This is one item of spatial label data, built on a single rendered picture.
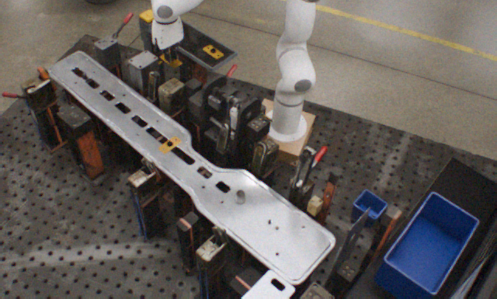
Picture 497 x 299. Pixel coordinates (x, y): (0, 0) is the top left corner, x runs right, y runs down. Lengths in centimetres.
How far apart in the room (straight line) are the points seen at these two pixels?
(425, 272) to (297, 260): 38
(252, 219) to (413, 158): 95
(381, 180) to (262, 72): 170
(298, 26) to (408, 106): 200
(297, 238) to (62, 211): 96
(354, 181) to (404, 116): 145
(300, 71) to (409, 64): 227
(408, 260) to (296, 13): 86
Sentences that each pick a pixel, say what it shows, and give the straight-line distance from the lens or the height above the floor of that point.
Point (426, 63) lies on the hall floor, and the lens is 398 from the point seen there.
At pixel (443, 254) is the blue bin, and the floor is 103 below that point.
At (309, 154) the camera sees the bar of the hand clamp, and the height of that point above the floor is 120.
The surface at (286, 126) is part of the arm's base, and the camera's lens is 200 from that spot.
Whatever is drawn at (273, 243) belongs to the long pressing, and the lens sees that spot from 149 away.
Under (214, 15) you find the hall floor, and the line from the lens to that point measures 411.
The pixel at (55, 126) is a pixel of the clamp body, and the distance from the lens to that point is 213.
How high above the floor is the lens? 230
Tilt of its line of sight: 48 degrees down
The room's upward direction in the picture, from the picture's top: 3 degrees clockwise
